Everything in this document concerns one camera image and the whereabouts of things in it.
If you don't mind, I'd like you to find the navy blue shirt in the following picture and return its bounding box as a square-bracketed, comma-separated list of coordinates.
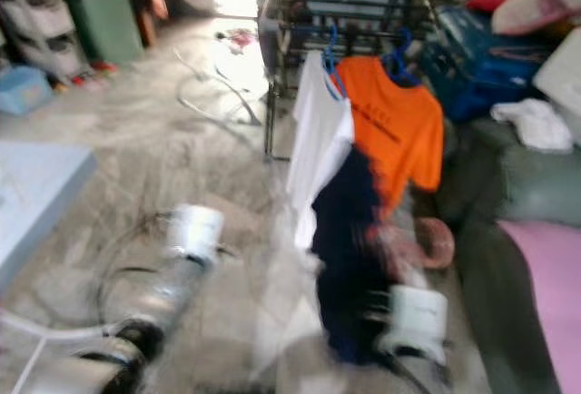
[309, 144, 405, 363]

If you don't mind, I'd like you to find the blue plastic hanger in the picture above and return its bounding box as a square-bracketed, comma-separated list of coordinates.
[320, 24, 350, 100]
[381, 26, 423, 84]

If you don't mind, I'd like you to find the white folding table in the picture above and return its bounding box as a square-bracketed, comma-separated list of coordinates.
[0, 140, 99, 386]

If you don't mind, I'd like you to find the light blue plastic basket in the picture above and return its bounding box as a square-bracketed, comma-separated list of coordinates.
[0, 65, 51, 115]

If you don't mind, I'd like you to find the grey drawer storage rack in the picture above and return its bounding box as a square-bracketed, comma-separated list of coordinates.
[0, 0, 83, 82]

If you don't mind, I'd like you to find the green white storage bin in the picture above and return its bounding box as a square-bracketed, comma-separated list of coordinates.
[50, 0, 146, 64]

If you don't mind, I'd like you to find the pink cloth heap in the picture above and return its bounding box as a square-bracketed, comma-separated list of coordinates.
[218, 29, 260, 53]

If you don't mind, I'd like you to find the black metal drying rack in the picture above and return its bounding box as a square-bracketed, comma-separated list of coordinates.
[261, 0, 446, 159]

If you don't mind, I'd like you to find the purple armchair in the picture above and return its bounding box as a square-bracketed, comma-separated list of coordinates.
[256, 0, 273, 50]

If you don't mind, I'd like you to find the white t-shirt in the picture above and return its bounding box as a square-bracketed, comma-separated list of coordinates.
[284, 49, 355, 250]

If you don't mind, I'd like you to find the orange t-shirt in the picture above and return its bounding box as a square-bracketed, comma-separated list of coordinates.
[336, 54, 446, 213]

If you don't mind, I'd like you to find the dark green sofa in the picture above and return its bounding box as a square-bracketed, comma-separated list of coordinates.
[436, 117, 581, 394]

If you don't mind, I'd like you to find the white crumpled cloth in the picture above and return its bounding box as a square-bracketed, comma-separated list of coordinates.
[490, 97, 573, 153]

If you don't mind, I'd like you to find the pink cushion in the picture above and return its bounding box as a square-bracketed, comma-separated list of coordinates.
[499, 220, 581, 377]

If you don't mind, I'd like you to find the pink white pillow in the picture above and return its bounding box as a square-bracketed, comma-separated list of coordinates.
[490, 0, 581, 36]

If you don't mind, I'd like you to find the white plastic box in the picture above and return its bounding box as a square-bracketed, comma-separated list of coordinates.
[531, 26, 581, 145]

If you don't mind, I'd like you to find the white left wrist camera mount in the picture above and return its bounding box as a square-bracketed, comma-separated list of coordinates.
[165, 203, 226, 263]

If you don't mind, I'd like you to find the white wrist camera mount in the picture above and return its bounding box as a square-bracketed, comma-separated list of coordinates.
[386, 285, 450, 359]
[165, 203, 226, 263]

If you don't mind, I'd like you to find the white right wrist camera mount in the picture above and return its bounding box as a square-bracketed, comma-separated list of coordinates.
[386, 285, 450, 359]

